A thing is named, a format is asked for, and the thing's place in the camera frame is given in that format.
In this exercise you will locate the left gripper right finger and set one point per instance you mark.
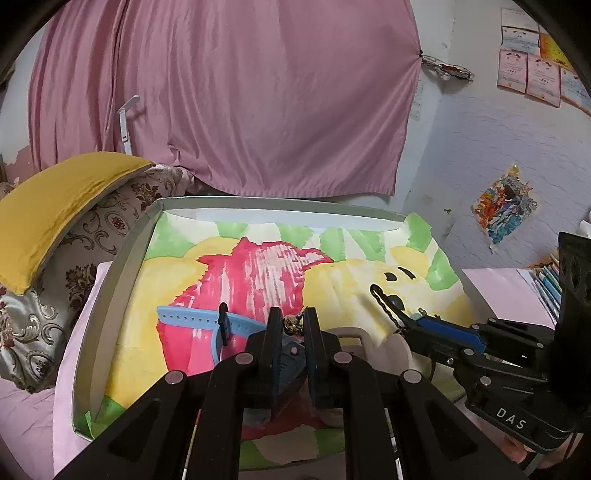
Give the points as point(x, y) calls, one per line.
point(325, 377)

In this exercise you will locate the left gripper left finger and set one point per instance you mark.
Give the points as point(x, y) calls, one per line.
point(262, 376)

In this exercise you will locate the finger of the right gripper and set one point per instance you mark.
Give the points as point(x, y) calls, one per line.
point(430, 346)
point(455, 334)

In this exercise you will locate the small gold earring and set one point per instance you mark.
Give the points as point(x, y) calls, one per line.
point(293, 325)

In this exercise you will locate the blue smart watch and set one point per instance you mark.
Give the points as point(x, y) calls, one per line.
point(194, 341)

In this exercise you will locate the stack of books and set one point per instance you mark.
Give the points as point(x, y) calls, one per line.
point(545, 278)

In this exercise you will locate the floral satin pillow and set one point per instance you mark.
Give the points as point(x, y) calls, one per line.
point(36, 326)

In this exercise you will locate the pink bed sheet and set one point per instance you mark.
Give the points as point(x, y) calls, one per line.
point(37, 437)

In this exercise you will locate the pink curtain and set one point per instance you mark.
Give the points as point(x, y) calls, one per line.
point(299, 99)

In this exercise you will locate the yellow pillow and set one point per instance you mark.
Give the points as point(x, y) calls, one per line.
point(37, 214)

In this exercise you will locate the colourful wall drawing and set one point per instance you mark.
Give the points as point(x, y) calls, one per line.
point(504, 206)

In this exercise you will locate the wall curtain hook shelf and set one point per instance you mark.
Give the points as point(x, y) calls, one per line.
point(447, 69)

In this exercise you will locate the white plastic bracket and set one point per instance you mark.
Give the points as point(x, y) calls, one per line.
point(123, 127)

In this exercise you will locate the wall certificates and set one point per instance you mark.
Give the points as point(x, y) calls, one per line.
point(531, 63)

